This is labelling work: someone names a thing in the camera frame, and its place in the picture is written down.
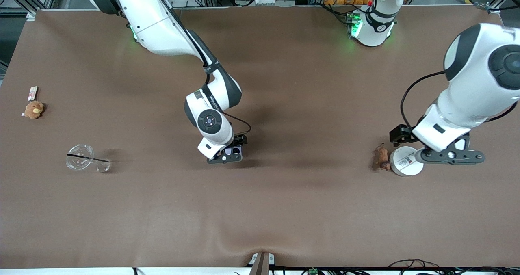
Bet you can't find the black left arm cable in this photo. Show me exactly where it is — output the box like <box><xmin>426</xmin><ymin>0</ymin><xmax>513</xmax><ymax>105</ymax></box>
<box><xmin>400</xmin><ymin>70</ymin><xmax>448</xmax><ymax>128</ymax></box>

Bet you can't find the clear plastic cup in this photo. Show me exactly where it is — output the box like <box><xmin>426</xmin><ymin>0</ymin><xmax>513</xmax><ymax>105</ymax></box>
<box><xmin>66</xmin><ymin>144</ymin><xmax>111</xmax><ymax>173</ymax></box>

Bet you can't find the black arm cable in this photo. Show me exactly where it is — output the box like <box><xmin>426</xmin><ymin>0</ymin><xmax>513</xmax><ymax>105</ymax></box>
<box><xmin>400</xmin><ymin>70</ymin><xmax>448</xmax><ymax>128</ymax></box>
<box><xmin>223</xmin><ymin>112</ymin><xmax>252</xmax><ymax>137</ymax></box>

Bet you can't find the aluminium frame post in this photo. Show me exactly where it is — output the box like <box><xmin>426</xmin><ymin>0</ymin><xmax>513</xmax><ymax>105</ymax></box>
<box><xmin>473</xmin><ymin>0</ymin><xmax>520</xmax><ymax>24</ymax></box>
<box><xmin>0</xmin><ymin>0</ymin><xmax>38</xmax><ymax>22</ymax></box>

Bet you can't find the black straw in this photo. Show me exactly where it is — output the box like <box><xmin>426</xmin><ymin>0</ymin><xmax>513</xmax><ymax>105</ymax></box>
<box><xmin>66</xmin><ymin>153</ymin><xmax>110</xmax><ymax>163</ymax></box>

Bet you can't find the brown plush toy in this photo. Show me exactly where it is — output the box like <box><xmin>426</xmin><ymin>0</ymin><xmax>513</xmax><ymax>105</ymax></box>
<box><xmin>22</xmin><ymin>100</ymin><xmax>45</xmax><ymax>120</ymax></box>

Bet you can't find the white desk lamp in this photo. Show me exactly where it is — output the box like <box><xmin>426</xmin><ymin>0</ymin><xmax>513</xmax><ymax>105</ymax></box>
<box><xmin>389</xmin><ymin>146</ymin><xmax>425</xmax><ymax>177</ymax></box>

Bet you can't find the brown lion statue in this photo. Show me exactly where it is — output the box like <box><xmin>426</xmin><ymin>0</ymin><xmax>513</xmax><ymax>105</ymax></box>
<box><xmin>373</xmin><ymin>143</ymin><xmax>392</xmax><ymax>172</ymax></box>

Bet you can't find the black cable bundle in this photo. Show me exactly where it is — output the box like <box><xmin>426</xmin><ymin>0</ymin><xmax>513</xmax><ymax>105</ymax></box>
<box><xmin>388</xmin><ymin>259</ymin><xmax>520</xmax><ymax>275</ymax></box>

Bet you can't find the white power strip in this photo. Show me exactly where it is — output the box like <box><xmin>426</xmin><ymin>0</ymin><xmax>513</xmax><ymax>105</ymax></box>
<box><xmin>236</xmin><ymin>0</ymin><xmax>286</xmax><ymax>6</ymax></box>

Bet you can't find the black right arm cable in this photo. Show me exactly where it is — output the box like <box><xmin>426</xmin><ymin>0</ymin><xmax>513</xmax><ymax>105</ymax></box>
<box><xmin>223</xmin><ymin>112</ymin><xmax>252</xmax><ymax>137</ymax></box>

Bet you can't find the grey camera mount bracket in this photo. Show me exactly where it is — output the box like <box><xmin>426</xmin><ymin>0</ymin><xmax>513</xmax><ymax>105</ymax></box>
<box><xmin>249</xmin><ymin>252</ymin><xmax>275</xmax><ymax>275</ymax></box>

